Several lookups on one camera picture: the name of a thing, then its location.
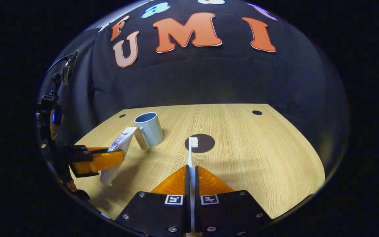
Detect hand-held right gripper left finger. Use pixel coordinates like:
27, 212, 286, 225
114, 165, 190, 237

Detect light blue cup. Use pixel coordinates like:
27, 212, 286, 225
134, 112, 164, 150

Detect wooden desktop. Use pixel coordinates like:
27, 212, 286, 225
74, 104, 325, 221

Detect white toothpaste tube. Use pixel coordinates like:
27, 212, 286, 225
100, 127, 138, 186

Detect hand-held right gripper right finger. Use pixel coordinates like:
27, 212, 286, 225
194, 165, 273, 237

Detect white toothbrush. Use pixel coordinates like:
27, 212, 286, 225
188, 137, 199, 232

